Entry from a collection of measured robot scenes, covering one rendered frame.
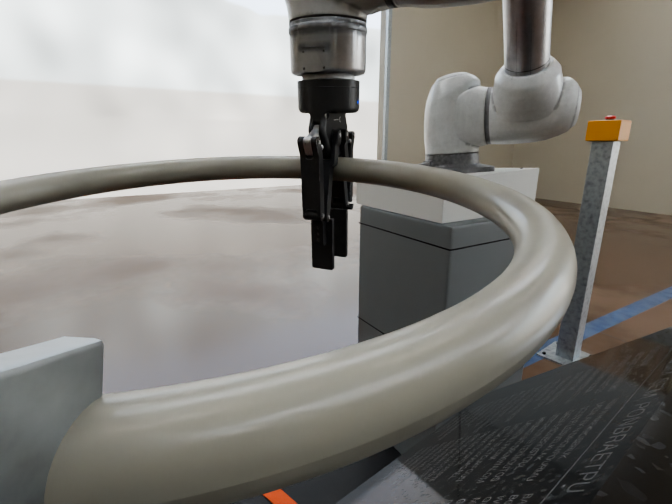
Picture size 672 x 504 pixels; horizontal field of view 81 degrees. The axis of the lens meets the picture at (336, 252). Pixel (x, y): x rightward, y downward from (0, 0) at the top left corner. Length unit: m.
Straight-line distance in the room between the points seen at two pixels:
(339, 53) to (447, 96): 0.75
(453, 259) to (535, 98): 0.43
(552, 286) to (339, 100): 0.36
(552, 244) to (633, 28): 7.41
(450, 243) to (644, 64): 6.56
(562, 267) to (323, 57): 0.35
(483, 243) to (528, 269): 0.92
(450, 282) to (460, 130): 0.42
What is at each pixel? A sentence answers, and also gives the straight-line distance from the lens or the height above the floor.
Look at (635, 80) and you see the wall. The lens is 7.44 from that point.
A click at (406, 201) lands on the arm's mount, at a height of 0.84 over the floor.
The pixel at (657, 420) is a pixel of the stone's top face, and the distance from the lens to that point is 0.30.
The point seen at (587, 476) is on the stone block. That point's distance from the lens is 0.26.
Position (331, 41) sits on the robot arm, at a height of 1.10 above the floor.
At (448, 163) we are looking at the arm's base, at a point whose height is 0.94.
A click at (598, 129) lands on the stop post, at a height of 1.04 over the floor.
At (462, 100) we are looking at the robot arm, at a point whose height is 1.11.
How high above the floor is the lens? 1.00
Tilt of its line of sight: 16 degrees down
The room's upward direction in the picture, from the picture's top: straight up
